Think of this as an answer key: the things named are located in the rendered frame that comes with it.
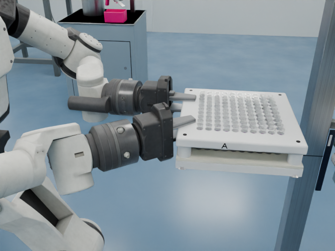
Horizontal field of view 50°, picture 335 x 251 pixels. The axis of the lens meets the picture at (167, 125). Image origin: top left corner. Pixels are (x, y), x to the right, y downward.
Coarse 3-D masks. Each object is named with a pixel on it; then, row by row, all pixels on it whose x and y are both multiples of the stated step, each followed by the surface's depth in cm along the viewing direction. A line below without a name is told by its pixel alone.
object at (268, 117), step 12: (216, 96) 83; (240, 96) 83; (216, 108) 77; (240, 108) 77; (252, 108) 77; (264, 108) 78; (216, 120) 73; (228, 120) 73; (240, 120) 73; (252, 120) 72
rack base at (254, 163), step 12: (192, 156) 71; (204, 156) 71; (216, 156) 71; (228, 156) 71; (240, 156) 71; (252, 156) 71; (264, 156) 71; (276, 156) 71; (192, 168) 71; (204, 168) 71; (216, 168) 70; (228, 168) 70; (240, 168) 70; (252, 168) 69; (264, 168) 69; (276, 168) 69; (288, 168) 69; (300, 168) 68
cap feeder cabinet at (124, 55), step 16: (80, 16) 303; (96, 16) 303; (128, 16) 303; (144, 16) 320; (96, 32) 286; (112, 32) 285; (128, 32) 283; (144, 32) 325; (112, 48) 291; (128, 48) 289; (144, 48) 330; (112, 64) 297; (128, 64) 296; (144, 64) 335; (144, 80) 340
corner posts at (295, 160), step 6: (180, 150) 70; (186, 150) 69; (180, 156) 70; (186, 156) 70; (288, 156) 69; (294, 156) 67; (300, 156) 67; (288, 162) 69; (294, 162) 68; (300, 162) 68
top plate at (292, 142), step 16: (192, 112) 77; (288, 112) 78; (192, 128) 71; (240, 128) 71; (288, 128) 71; (176, 144) 69; (192, 144) 68; (208, 144) 68; (240, 144) 67; (256, 144) 67; (272, 144) 66; (288, 144) 66; (304, 144) 66
